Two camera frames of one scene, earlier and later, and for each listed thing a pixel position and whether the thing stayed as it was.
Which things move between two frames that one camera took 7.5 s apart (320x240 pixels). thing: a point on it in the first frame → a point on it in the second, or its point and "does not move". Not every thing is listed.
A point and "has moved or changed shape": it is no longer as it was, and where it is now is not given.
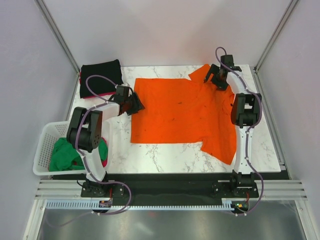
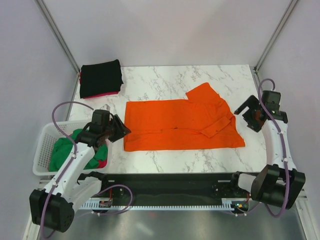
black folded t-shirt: (98, 85) does not move
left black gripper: (137, 106) → (122, 131)
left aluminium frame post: (57, 34) does not move
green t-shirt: (64, 157) does not move
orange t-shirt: (186, 110) has moved or changed shape
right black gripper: (214, 69) → (251, 101)
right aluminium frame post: (272, 40) does not move
